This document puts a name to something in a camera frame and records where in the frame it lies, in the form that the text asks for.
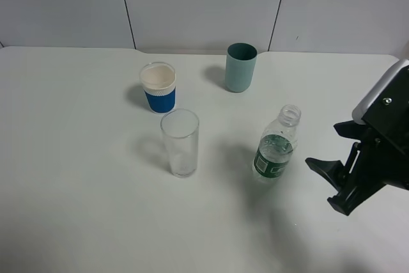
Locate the clear plastic water bottle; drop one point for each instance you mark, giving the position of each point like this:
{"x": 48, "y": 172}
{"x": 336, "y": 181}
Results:
{"x": 277, "y": 144}

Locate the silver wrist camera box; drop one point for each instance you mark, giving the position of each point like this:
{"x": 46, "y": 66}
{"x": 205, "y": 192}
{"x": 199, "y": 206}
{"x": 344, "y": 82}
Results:
{"x": 374, "y": 92}

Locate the tall clear drinking glass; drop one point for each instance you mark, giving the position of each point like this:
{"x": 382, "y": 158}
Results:
{"x": 180, "y": 132}

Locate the blue and white paper cup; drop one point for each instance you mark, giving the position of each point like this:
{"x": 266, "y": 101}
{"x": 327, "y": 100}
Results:
{"x": 158, "y": 80}

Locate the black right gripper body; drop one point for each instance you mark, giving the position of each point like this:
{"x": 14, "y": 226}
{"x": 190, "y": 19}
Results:
{"x": 383, "y": 155}

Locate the teal plastic cup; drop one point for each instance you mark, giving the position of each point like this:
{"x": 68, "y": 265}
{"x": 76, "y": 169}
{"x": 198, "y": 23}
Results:
{"x": 240, "y": 63}

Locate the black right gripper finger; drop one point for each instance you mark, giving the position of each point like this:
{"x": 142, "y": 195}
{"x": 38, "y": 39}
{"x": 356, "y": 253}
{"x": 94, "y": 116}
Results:
{"x": 350, "y": 191}
{"x": 351, "y": 130}

